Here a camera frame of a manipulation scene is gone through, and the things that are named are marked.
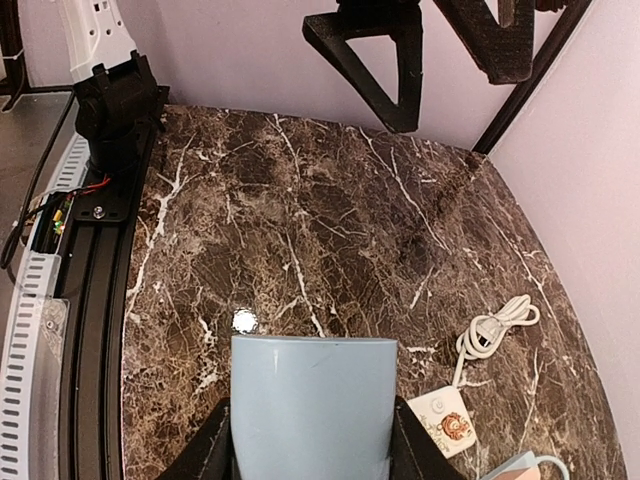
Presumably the black front frame rail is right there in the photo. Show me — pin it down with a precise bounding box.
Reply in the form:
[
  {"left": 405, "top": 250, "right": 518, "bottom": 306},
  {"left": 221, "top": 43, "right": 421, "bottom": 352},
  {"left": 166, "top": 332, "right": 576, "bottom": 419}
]
[{"left": 55, "top": 109, "right": 164, "bottom": 479}]

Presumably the blue plug adapter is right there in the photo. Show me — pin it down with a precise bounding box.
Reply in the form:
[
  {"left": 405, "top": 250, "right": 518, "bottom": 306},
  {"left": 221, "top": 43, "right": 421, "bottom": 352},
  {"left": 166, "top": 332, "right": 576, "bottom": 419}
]
[{"left": 230, "top": 336, "right": 397, "bottom": 479}]

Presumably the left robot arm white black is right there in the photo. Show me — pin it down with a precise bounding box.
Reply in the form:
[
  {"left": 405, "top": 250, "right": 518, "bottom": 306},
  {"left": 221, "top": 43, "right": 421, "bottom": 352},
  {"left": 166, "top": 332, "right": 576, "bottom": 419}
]
[{"left": 61, "top": 0, "right": 558, "bottom": 174}]

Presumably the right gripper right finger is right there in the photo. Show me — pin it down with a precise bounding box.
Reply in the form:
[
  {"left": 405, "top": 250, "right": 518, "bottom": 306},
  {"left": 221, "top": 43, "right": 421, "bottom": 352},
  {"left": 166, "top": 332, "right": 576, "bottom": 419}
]
[{"left": 389, "top": 396, "right": 465, "bottom": 480}]

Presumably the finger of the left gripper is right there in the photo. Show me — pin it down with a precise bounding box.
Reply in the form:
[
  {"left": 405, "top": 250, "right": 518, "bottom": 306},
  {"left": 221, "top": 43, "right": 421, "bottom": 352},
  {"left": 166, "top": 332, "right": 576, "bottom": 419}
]
[
  {"left": 302, "top": 9, "right": 423, "bottom": 133},
  {"left": 436, "top": 0, "right": 535, "bottom": 83}
]

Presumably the white slotted cable duct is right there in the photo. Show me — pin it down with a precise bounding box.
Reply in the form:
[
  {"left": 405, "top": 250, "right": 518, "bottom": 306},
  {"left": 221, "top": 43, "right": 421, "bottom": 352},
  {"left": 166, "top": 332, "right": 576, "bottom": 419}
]
[{"left": 0, "top": 132, "right": 91, "bottom": 480}]

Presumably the blue-grey power strip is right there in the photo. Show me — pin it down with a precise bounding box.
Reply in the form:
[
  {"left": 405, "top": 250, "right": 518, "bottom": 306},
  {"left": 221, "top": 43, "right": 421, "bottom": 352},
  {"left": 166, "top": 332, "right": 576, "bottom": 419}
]
[{"left": 482, "top": 451, "right": 541, "bottom": 480}]

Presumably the white cube socket adapter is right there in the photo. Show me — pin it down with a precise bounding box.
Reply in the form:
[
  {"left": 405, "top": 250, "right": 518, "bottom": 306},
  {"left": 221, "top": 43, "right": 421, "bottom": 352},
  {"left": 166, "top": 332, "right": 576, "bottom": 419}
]
[{"left": 408, "top": 386, "right": 477, "bottom": 459}]

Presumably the white power strip cable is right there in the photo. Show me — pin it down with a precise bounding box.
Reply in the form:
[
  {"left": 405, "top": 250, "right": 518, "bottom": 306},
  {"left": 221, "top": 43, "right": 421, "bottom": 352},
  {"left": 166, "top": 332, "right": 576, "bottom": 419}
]
[{"left": 449, "top": 293, "right": 542, "bottom": 389}]

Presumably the left black frame post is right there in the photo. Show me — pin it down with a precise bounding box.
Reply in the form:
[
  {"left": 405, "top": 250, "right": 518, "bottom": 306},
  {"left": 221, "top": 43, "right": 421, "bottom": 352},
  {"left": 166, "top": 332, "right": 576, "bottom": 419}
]
[{"left": 469, "top": 0, "right": 596, "bottom": 155}]

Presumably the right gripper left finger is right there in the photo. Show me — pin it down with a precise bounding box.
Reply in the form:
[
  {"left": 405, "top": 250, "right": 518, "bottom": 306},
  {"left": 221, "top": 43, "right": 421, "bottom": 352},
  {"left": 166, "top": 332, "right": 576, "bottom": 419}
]
[{"left": 157, "top": 397, "right": 240, "bottom": 480}]

